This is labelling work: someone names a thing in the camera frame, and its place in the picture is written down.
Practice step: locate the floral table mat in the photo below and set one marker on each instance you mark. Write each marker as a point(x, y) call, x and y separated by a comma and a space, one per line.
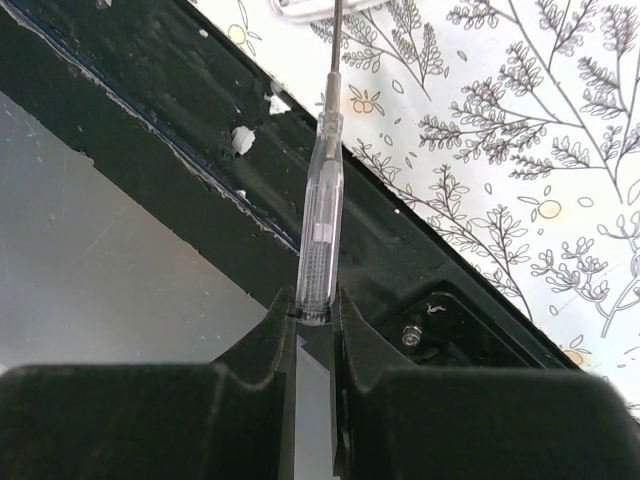
point(512, 129)

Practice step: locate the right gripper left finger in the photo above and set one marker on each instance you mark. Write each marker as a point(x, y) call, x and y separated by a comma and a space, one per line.
point(230, 418)

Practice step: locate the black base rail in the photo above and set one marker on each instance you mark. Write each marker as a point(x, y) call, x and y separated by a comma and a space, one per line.
point(178, 118)

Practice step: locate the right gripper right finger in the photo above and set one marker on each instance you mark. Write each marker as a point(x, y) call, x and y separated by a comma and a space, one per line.
point(394, 419)

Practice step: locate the metal tweezers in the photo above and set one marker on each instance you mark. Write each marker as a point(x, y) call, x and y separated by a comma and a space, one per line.
point(323, 205)

